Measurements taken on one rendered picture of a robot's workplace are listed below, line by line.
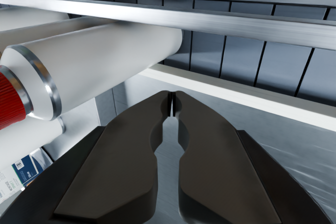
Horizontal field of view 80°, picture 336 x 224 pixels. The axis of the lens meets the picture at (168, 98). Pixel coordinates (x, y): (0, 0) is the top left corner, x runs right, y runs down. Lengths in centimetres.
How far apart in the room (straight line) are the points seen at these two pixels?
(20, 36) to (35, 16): 16
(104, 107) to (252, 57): 32
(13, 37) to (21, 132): 41
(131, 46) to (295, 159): 27
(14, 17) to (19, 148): 32
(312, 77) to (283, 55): 3
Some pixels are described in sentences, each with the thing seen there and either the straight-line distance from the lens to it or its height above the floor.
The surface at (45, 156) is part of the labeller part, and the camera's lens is 89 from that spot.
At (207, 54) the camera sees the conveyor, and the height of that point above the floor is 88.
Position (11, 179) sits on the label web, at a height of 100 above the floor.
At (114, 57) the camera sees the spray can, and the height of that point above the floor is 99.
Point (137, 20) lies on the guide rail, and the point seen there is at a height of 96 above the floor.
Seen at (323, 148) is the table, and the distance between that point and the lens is 32.
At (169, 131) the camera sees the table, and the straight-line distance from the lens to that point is 40.
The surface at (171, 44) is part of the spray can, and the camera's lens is 22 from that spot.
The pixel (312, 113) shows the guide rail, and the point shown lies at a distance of 20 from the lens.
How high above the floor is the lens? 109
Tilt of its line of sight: 46 degrees down
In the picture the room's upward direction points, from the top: 129 degrees counter-clockwise
